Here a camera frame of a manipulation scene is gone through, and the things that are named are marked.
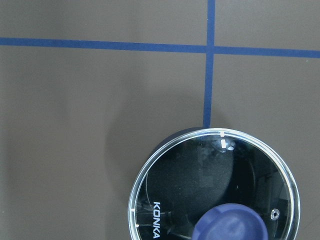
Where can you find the glass pot lid blue knob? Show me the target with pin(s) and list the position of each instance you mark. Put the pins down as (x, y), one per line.
(243, 191)

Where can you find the blue tape grid lines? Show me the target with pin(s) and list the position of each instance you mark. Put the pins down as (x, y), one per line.
(210, 50)

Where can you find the dark blue saucepan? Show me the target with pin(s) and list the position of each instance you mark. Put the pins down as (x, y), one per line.
(179, 151)

